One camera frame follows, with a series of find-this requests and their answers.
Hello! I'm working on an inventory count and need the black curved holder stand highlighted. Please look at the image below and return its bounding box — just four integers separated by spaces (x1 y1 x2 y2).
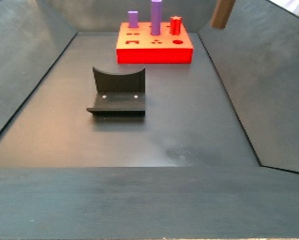
87 68 146 115

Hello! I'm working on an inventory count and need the red peg board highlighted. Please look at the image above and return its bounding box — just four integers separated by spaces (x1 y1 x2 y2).
117 22 194 64

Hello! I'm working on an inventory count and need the tall purple peg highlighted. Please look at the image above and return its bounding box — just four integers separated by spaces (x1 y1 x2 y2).
150 0 163 36

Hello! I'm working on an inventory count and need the red star peg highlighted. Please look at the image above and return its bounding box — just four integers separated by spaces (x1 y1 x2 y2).
170 16 182 36

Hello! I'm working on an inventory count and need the brown hexagon peg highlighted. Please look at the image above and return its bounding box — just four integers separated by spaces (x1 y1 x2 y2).
210 0 236 29

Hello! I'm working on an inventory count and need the short purple peg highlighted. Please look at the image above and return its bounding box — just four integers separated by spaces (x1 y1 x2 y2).
129 10 138 28

